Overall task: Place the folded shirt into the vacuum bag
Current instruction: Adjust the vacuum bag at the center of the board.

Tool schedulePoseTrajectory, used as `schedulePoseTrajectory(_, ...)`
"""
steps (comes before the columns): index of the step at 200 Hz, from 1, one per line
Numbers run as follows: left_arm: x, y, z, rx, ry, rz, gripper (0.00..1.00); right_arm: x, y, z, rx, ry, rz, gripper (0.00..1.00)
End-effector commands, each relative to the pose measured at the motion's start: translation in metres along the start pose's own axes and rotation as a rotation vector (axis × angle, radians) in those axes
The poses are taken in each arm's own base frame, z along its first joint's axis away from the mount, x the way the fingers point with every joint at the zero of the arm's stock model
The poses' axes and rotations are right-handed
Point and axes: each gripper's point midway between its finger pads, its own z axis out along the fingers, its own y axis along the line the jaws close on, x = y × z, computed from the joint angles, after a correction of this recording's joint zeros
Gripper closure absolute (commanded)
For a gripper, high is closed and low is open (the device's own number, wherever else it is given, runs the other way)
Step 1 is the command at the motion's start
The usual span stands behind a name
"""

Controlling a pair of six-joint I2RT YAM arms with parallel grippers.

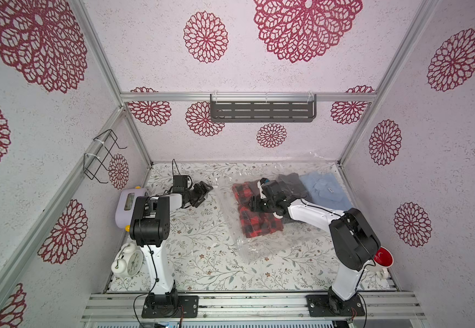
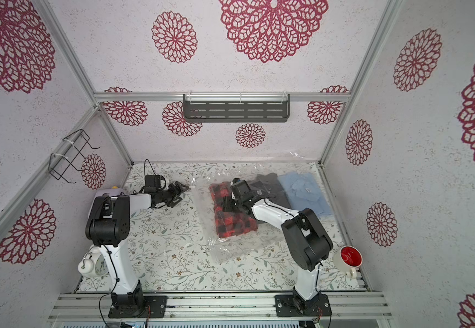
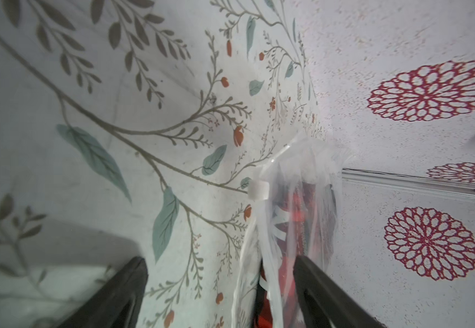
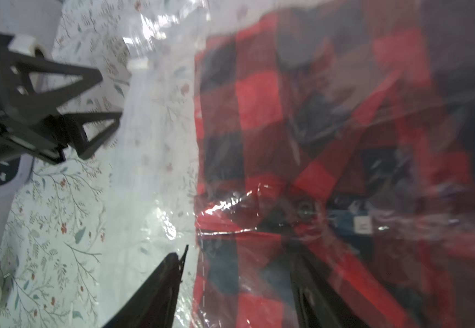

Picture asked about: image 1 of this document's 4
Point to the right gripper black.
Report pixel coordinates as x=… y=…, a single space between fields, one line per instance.
x=265 y=201

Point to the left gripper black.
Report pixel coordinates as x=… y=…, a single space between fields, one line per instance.
x=200 y=192

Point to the clear plastic vacuum bag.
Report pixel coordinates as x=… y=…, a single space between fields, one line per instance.
x=294 y=233

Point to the dark grey shirt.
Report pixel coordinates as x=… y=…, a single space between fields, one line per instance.
x=294 y=184

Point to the red black plaid shirt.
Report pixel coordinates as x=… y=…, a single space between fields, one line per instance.
x=253 y=223

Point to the light blue shirt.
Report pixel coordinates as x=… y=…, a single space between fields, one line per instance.
x=324 y=190

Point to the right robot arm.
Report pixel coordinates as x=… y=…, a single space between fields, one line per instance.
x=354 y=241

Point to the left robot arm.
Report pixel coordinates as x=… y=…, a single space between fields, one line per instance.
x=149 y=227

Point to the white analog alarm clock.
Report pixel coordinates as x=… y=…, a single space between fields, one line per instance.
x=128 y=261

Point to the white mug red inside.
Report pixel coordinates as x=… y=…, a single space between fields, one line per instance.
x=383 y=261

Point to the dark grey wall shelf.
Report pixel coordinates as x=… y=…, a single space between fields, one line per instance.
x=262 y=111

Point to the black wire wall rack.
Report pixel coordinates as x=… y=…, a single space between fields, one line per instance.
x=94 y=162

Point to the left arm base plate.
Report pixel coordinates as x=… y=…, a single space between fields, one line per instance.
x=170 y=306

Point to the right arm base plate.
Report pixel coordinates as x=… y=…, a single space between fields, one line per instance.
x=323 y=305

